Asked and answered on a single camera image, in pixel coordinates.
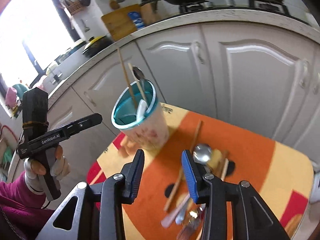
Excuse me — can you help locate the magenta sleeved left forearm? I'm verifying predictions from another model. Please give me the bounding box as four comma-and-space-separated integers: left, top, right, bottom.
1, 172, 54, 239

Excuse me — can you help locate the black glass gas stove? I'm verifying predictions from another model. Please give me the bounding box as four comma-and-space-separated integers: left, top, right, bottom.
168, 0, 313, 25

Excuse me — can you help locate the white ceramic spoon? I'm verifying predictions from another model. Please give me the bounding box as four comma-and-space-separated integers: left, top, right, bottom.
136, 99, 148, 121

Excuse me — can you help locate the blue white salt bag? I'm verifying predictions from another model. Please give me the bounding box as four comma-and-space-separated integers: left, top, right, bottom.
127, 11, 145, 30

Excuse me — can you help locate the left hand in white glove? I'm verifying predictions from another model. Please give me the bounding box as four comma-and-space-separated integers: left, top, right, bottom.
23, 144, 71, 193

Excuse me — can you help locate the hanging wooden spatula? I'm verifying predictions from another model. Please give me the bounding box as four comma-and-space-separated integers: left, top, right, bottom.
109, 0, 120, 10

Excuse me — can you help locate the brown wooden chopstick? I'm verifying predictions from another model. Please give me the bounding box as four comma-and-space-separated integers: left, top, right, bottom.
117, 47, 138, 109
163, 120, 203, 212

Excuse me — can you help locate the pale thin wooden chopstick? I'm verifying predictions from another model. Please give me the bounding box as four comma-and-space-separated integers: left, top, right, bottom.
128, 62, 147, 102

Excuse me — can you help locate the yellow lidded black casserole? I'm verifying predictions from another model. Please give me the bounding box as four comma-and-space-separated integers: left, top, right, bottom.
82, 36, 113, 58

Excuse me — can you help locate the orange yellow red towel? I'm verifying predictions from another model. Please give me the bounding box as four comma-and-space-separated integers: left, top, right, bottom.
86, 102, 315, 240

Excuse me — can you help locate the wooden cutting board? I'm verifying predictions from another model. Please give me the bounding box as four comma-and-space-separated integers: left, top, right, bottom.
101, 4, 140, 41

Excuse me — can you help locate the teal rimmed utensil holder cup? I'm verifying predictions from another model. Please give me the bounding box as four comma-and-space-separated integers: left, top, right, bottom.
111, 80, 169, 150

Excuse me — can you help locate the wooden chopstick wall basket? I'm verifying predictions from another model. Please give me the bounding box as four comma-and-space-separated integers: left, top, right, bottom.
59, 0, 84, 16

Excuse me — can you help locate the wooden knife block with knives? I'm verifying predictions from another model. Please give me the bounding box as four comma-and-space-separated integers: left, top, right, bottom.
140, 0, 162, 26

